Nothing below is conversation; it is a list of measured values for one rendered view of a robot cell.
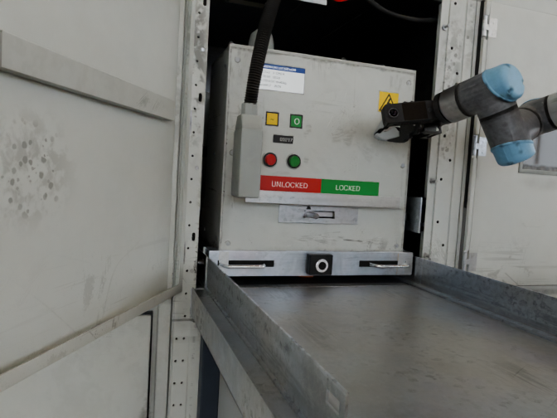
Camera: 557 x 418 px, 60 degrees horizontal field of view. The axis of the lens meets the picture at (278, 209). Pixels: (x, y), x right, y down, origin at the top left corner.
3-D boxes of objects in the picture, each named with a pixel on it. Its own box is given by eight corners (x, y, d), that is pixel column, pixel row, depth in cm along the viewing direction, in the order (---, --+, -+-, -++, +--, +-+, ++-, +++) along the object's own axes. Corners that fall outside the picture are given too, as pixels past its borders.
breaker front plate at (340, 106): (403, 258, 126) (417, 72, 123) (220, 257, 111) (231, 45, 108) (400, 257, 128) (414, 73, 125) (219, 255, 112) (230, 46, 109)
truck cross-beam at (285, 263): (411, 274, 127) (413, 252, 127) (207, 276, 110) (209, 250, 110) (401, 271, 132) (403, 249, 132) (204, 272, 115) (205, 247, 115)
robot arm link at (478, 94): (515, 106, 91) (497, 64, 90) (464, 124, 100) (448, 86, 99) (533, 95, 95) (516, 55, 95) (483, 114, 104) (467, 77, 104)
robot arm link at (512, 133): (549, 144, 100) (530, 95, 99) (529, 162, 93) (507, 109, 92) (513, 155, 106) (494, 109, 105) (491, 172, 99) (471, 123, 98)
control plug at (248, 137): (260, 198, 102) (264, 114, 101) (237, 197, 101) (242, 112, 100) (250, 196, 110) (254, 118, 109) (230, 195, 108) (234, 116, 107)
